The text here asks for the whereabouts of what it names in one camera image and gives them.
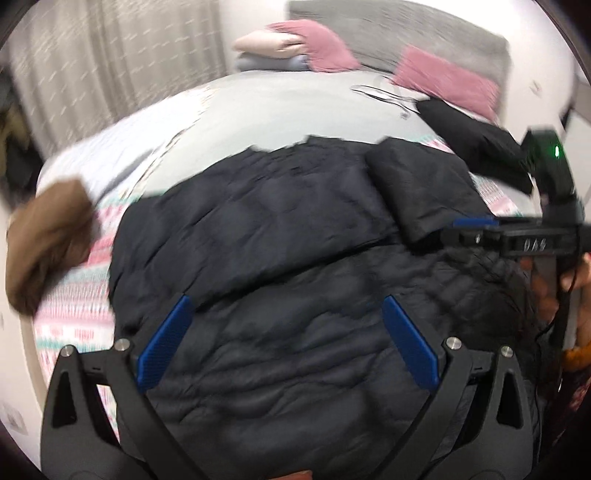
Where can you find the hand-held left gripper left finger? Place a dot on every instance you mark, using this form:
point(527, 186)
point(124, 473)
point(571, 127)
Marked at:
point(164, 344)

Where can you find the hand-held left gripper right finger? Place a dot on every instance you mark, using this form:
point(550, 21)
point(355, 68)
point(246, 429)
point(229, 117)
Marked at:
point(411, 344)

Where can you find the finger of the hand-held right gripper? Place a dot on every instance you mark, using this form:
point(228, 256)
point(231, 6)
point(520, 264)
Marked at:
point(475, 223)

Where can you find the black down jacket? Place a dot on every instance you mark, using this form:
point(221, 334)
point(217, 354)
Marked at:
point(277, 258)

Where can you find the hanging dark clothes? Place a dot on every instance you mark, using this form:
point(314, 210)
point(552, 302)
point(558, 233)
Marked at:
point(14, 147)

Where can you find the person's right hand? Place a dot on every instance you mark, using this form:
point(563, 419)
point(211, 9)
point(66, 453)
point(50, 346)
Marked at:
point(581, 277)

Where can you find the person's left hand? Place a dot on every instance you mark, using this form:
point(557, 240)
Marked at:
point(295, 475)

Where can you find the black cloth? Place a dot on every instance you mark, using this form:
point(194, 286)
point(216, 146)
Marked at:
point(471, 134)

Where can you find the patterned knit-print blanket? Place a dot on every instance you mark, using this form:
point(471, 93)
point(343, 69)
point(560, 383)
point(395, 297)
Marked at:
point(69, 300)

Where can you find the pink pillow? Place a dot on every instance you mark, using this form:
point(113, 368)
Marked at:
point(443, 81)
point(323, 46)

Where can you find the brown fleece cloth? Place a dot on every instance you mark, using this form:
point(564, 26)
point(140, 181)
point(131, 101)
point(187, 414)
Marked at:
point(46, 244)

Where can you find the light blue quilted cover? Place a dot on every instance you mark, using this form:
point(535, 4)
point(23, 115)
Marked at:
point(115, 147)

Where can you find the grey padded headboard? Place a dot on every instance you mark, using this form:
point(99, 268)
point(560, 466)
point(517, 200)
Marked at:
point(392, 27)

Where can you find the grey bed sheet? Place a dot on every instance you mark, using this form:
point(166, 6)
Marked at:
point(277, 106)

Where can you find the grey patterned curtain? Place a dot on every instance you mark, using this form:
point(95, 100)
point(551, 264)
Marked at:
point(115, 55)

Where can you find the white wall socket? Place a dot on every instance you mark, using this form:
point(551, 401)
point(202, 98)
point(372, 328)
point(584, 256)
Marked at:
point(14, 417)

